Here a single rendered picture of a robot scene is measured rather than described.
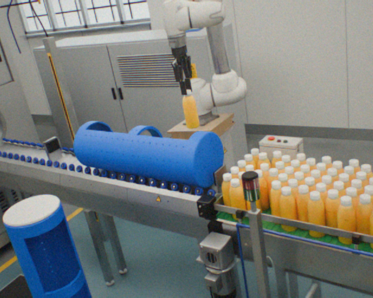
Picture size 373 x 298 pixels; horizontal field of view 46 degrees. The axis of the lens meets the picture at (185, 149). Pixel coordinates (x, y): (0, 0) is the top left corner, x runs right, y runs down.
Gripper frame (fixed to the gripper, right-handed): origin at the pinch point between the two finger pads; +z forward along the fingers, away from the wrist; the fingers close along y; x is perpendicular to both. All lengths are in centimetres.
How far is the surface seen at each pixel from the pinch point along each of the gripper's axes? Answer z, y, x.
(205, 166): 37.9, 9.8, 10.8
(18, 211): 41, 73, -61
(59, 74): 1, -26, -130
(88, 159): 39, 20, -65
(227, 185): 40, 20, 29
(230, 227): 57, 28, 33
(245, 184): 23, 45, 54
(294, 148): 37, -18, 46
